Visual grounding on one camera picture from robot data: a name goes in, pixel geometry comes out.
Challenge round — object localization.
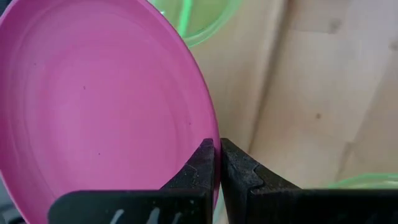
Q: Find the green translucent divided plate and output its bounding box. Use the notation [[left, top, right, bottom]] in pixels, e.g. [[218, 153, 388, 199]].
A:
[[146, 0, 243, 48]]

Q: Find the pink plastic plate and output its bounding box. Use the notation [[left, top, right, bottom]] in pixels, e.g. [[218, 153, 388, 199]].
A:
[[0, 0, 222, 224]]

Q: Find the pale green plastic plate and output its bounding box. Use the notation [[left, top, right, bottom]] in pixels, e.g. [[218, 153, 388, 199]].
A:
[[328, 172, 398, 190]]

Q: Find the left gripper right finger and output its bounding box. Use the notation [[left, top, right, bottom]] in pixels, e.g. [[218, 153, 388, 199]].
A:
[[220, 138, 398, 224]]

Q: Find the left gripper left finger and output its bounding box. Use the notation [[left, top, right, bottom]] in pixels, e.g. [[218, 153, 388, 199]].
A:
[[47, 138, 216, 224]]

